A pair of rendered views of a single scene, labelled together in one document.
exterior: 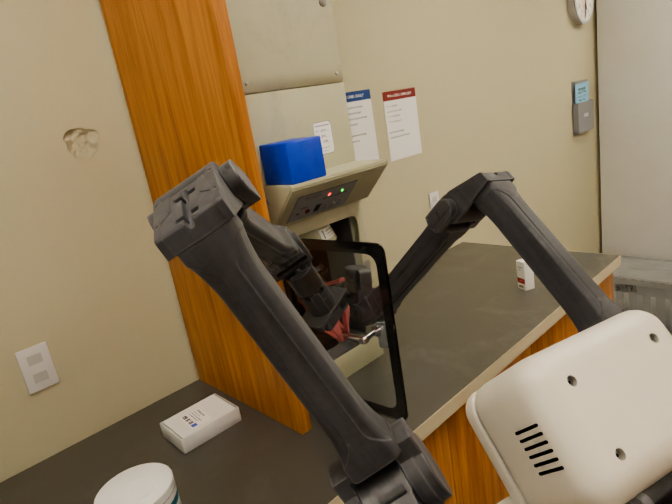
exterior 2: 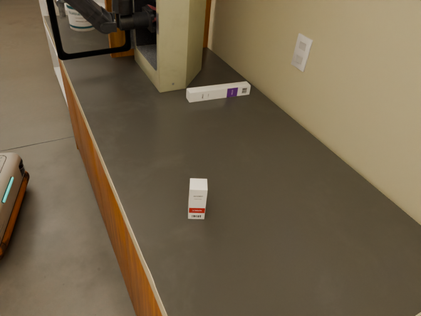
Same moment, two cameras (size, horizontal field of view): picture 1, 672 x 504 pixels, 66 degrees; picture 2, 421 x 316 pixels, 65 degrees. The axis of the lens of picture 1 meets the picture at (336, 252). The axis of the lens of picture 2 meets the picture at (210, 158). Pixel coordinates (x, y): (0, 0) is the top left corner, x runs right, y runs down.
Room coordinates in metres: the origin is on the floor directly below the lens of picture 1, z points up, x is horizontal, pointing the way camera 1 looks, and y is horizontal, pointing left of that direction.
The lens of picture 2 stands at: (1.80, -1.19, 1.59)
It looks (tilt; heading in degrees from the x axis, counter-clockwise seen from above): 39 degrees down; 100
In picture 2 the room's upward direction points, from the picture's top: 7 degrees clockwise
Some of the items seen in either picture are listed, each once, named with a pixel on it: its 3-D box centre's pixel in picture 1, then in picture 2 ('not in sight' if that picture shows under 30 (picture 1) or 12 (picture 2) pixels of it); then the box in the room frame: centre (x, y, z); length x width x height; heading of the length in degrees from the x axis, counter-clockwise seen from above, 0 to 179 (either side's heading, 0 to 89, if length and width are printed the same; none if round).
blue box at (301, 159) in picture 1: (292, 160); not in sight; (1.17, 0.06, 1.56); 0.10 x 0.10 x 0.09; 41
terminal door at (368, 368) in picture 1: (339, 326); (89, 4); (1.06, 0.02, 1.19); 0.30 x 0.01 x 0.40; 47
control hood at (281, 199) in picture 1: (330, 192); not in sight; (1.23, -0.01, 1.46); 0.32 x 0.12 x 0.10; 131
